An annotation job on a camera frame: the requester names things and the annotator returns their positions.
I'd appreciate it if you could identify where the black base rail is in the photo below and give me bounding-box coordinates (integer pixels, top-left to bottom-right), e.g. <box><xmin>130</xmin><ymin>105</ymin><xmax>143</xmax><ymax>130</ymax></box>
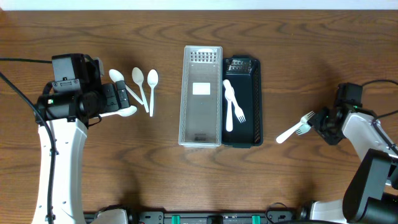
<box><xmin>83</xmin><ymin>203</ymin><xmax>312</xmax><ymax>224</ymax></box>

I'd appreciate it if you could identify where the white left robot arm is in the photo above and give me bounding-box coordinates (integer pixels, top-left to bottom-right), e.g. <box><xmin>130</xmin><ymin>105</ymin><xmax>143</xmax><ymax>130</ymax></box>
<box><xmin>32</xmin><ymin>81</ymin><xmax>136</xmax><ymax>223</ymax></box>

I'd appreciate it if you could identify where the white plastic fork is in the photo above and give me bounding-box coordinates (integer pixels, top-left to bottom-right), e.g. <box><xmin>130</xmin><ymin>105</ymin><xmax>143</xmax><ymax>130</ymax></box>
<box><xmin>276</xmin><ymin>111</ymin><xmax>315</xmax><ymax>144</ymax></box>
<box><xmin>231</xmin><ymin>86</ymin><xmax>246</xmax><ymax>123</ymax></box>

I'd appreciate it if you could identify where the pale green plastic fork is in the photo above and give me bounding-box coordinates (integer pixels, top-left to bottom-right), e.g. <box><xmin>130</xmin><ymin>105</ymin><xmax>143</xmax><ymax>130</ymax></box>
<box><xmin>295</xmin><ymin>124</ymin><xmax>312</xmax><ymax>135</ymax></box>

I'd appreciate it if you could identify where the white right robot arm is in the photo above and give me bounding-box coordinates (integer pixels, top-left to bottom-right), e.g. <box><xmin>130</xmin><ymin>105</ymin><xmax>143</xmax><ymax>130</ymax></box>
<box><xmin>307</xmin><ymin>105</ymin><xmax>397</xmax><ymax>223</ymax></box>

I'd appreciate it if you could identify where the dark green mesh basket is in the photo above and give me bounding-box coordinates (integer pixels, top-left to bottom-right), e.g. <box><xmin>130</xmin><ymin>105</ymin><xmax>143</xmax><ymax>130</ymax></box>
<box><xmin>221</xmin><ymin>55</ymin><xmax>263</xmax><ymax>148</ymax></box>

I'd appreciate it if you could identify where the white plastic spoon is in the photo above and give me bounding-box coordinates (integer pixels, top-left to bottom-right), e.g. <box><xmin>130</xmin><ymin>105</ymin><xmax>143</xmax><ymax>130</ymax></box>
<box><xmin>223</xmin><ymin>79</ymin><xmax>234</xmax><ymax>132</ymax></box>

